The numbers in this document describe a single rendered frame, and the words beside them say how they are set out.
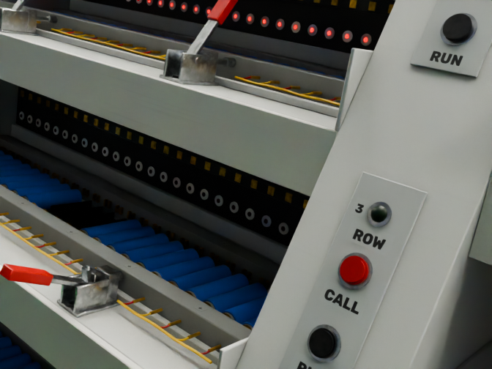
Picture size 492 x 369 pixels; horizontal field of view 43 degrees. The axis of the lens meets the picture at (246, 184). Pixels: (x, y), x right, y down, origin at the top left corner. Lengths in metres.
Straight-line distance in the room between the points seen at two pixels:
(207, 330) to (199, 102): 0.16
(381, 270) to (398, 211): 0.03
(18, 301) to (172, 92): 0.21
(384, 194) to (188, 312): 0.18
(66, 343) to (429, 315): 0.27
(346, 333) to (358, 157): 0.10
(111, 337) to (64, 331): 0.04
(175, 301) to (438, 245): 0.21
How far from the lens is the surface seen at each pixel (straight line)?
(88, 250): 0.54
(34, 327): 0.52
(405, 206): 0.35
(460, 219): 0.34
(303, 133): 0.40
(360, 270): 0.35
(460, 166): 0.35
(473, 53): 0.37
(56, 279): 0.47
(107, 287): 0.50
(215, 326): 0.45
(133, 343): 0.46
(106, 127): 0.74
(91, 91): 0.55
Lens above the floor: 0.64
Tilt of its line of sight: 3 degrees up
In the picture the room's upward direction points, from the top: 24 degrees clockwise
